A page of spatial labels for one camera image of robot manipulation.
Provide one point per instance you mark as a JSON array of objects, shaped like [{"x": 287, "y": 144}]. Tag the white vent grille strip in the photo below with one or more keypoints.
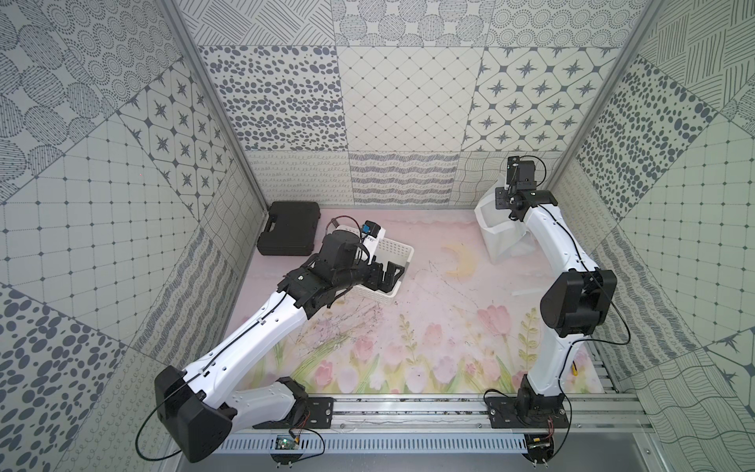
[{"x": 382, "y": 443}]

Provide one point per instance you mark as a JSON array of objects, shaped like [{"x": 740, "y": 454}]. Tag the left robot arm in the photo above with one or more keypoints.
[{"x": 298, "y": 297}]

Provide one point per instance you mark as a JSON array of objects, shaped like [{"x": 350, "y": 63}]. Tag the black plastic tool case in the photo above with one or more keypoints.
[{"x": 290, "y": 230}]

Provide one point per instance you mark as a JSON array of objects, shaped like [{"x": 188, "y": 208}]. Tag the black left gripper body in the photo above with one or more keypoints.
[{"x": 380, "y": 274}]

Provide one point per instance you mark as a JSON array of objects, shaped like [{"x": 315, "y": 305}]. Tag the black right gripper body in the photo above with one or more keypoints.
[{"x": 501, "y": 197}]

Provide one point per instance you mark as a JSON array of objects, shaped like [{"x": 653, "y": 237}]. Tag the white perforated plastic basket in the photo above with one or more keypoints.
[{"x": 387, "y": 251}]

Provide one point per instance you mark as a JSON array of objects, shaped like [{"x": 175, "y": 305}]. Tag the floral pink table mat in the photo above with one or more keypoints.
[{"x": 460, "y": 322}]

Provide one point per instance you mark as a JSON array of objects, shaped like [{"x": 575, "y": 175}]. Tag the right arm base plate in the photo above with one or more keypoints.
[{"x": 504, "y": 414}]

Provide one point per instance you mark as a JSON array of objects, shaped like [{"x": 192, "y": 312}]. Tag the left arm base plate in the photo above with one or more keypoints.
[{"x": 313, "y": 413}]

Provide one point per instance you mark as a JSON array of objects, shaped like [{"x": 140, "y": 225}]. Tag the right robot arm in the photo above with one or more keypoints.
[{"x": 577, "y": 302}]

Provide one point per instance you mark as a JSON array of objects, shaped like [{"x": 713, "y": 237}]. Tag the aluminium mounting rail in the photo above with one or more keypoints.
[{"x": 407, "y": 413}]

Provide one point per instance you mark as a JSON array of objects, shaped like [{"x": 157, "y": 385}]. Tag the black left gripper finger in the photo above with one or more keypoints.
[
  {"x": 393, "y": 271},
  {"x": 388, "y": 283}
]

